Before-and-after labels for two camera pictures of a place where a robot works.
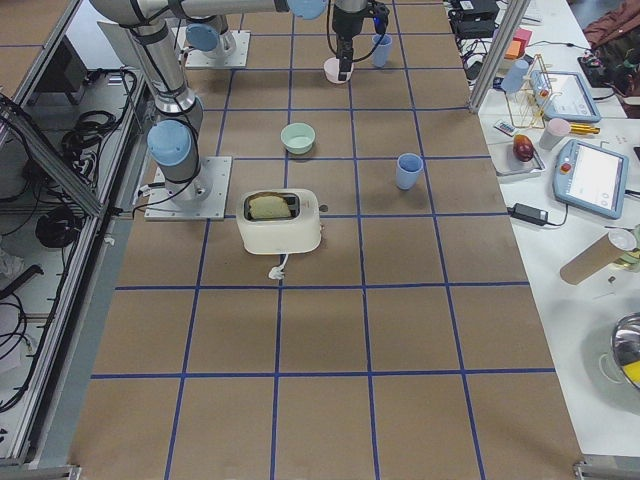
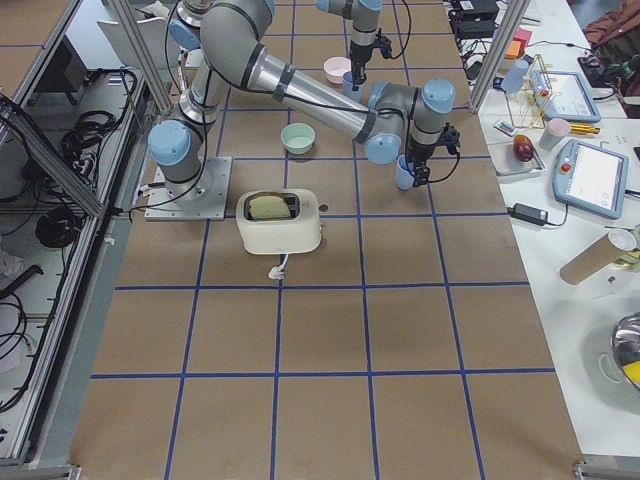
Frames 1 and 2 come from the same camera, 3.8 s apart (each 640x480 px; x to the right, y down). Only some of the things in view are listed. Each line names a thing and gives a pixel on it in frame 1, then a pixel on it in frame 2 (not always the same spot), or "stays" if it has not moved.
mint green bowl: (297, 137) stays
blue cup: (382, 50) to (347, 86)
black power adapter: (529, 214) stays
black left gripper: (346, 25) to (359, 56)
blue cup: (408, 167) stays
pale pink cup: (557, 128) stays
